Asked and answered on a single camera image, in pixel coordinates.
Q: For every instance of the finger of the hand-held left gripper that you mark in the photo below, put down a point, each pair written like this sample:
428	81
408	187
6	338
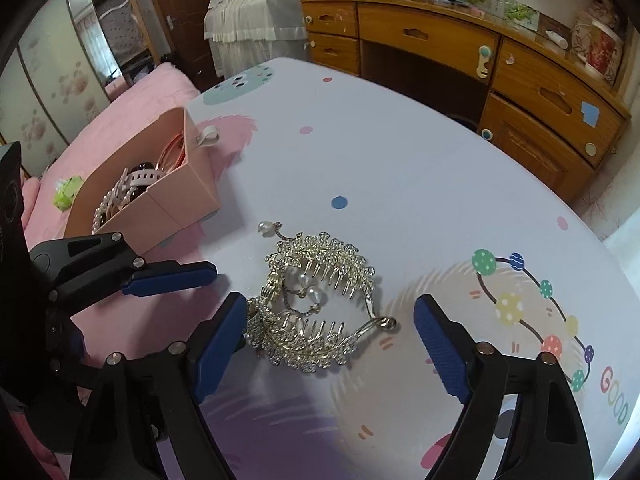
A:
170	277
65	342

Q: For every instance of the small wooden desk drawer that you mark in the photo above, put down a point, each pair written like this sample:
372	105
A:
334	54
330	20

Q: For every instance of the green tissue packet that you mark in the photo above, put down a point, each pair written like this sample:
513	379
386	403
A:
67	192

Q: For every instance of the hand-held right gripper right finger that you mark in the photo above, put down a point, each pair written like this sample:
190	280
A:
442	350

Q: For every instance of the brown wooden room door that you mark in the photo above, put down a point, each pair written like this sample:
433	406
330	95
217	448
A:
180	10

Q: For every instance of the wooden desk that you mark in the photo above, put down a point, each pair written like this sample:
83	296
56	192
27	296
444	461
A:
505	30

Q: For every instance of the white tube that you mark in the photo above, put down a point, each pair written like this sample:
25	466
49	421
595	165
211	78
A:
557	40

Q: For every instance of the wooden drawer with blue sticker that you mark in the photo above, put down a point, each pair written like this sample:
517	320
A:
545	95

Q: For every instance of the white lace furniture cover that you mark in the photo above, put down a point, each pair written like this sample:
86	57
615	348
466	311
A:
250	5

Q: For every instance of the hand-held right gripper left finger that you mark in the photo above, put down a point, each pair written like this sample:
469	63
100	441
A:
220	345

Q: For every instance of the beige watch band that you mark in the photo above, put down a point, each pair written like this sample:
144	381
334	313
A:
135	180

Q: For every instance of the green white drawer hook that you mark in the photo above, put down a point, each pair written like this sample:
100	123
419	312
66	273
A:
483	62

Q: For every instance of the red floral cup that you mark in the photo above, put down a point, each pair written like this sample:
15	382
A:
600	50

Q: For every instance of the wide wooden desk drawer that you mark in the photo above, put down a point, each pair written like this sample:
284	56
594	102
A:
425	30

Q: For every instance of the blue square sticker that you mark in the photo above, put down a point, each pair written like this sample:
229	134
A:
591	114

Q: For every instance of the pink plastic storage box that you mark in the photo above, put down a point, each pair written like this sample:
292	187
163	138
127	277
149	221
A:
185	200

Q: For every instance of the rhinestone pearl hair comb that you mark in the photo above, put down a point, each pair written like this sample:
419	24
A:
320	255

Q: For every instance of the wooden desk cabinet door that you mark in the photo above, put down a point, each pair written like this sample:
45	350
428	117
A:
535	150

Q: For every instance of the sliding door wardrobe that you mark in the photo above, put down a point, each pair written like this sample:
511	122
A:
55	50

